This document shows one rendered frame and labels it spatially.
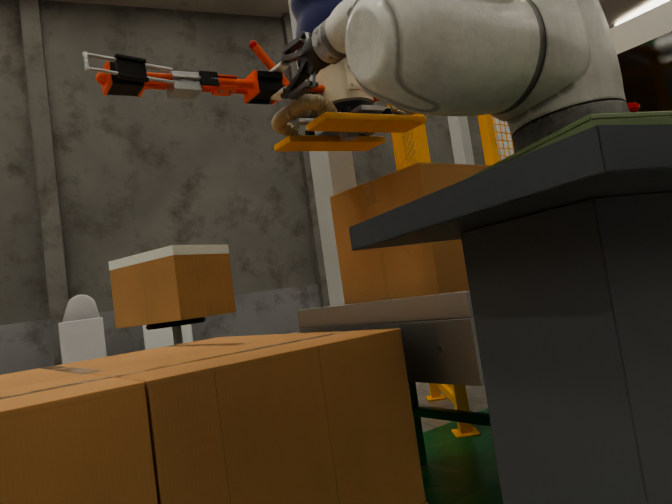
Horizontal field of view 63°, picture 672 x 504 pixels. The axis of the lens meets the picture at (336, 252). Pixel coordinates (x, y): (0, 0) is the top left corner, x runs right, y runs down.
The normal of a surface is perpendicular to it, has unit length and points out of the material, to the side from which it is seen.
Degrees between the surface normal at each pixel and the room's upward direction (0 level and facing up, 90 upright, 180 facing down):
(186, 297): 90
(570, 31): 87
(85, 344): 90
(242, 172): 90
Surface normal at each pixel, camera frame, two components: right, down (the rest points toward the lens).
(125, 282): -0.58, 0.02
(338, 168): 0.59, -0.15
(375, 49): -0.86, 0.21
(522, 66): 0.55, 0.46
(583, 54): 0.35, 0.02
